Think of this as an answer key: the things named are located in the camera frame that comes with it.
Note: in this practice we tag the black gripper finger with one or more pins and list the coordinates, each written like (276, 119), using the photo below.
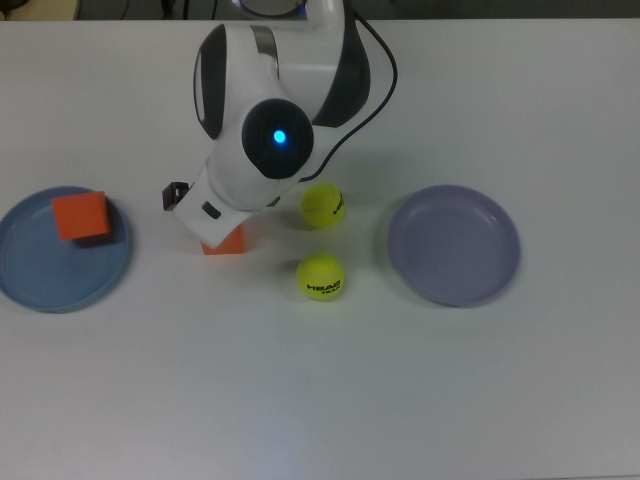
(273, 201)
(172, 192)

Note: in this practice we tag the yellow tennis ball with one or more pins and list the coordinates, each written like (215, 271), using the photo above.
(320, 205)
(320, 272)

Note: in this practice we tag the orange cube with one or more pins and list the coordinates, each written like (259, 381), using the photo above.
(80, 215)
(230, 245)

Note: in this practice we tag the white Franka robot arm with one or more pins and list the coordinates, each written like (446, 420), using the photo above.
(250, 170)

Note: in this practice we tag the blue plate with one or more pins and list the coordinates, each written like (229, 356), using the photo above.
(30, 270)

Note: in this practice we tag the purple plate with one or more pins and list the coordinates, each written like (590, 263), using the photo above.
(452, 245)

